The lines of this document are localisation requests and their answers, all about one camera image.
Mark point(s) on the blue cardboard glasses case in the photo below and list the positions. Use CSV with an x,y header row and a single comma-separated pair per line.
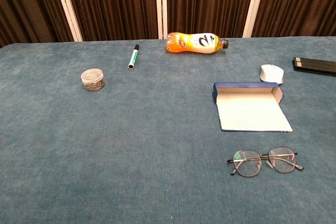
x,y
249,111

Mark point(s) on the blue velvet tablecloth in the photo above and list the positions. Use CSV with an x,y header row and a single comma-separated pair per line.
x,y
131,142

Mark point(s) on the white screen frame post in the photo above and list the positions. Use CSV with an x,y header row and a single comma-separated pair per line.
x,y
158,3
254,3
165,11
67,6

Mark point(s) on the black flat phone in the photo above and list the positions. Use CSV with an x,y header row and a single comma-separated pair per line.
x,y
315,65

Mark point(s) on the green white marker pen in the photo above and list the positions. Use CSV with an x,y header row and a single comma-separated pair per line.
x,y
133,57

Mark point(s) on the orange drink plastic bottle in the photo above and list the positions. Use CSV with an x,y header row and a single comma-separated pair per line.
x,y
194,43

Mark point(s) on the white computer mouse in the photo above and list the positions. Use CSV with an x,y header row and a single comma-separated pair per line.
x,y
271,74

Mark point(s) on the clear jar of clips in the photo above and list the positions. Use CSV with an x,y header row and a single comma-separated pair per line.
x,y
93,80

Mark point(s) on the thin metal round eyeglasses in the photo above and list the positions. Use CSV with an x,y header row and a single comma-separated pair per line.
x,y
246,163

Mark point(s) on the brown pleated curtain panel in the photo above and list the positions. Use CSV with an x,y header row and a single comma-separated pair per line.
x,y
207,1
299,1
113,3
29,6

